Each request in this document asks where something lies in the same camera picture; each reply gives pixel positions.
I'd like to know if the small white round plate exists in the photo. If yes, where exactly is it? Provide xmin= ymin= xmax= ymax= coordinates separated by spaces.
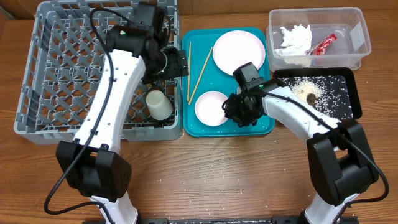
xmin=195 ymin=91 xmax=228 ymax=126

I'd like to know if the white plastic cup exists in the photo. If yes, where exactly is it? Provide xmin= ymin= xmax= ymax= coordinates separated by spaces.
xmin=146 ymin=90 xmax=173 ymax=121

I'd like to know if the large white round plate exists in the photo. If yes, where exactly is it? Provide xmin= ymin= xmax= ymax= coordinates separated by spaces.
xmin=213 ymin=30 xmax=266 ymax=75

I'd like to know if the white paper napkin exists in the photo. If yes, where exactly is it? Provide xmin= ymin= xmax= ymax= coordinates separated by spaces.
xmin=274 ymin=24 xmax=312 ymax=67

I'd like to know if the rice and brown food scrap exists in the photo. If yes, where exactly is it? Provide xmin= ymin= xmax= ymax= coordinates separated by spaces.
xmin=279 ymin=76 xmax=353 ymax=120

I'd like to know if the red snack wrapper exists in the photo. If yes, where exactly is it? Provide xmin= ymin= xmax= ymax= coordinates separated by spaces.
xmin=307 ymin=34 xmax=338 ymax=55

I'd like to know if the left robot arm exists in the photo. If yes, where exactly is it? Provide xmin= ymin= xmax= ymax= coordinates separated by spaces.
xmin=56 ymin=2 xmax=188 ymax=223

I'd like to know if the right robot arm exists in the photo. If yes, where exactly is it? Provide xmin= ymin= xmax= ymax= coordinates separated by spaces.
xmin=222 ymin=62 xmax=380 ymax=223

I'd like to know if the clear plastic waste bin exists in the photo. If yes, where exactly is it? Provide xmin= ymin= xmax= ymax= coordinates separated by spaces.
xmin=266 ymin=7 xmax=371 ymax=72

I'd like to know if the grey plastic dishwasher rack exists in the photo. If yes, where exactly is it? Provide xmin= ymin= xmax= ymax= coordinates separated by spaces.
xmin=14 ymin=0 xmax=182 ymax=144

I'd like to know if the wooden chopstick right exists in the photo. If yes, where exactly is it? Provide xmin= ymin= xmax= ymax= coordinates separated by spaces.
xmin=188 ymin=46 xmax=213 ymax=105

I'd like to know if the teal plastic serving tray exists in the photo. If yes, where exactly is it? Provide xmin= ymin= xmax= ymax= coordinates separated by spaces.
xmin=182 ymin=28 xmax=275 ymax=138

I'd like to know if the black rectangular tray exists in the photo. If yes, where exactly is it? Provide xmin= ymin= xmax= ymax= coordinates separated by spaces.
xmin=274 ymin=67 xmax=363 ymax=119

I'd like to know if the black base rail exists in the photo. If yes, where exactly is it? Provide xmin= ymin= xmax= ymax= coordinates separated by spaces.
xmin=82 ymin=214 xmax=360 ymax=224

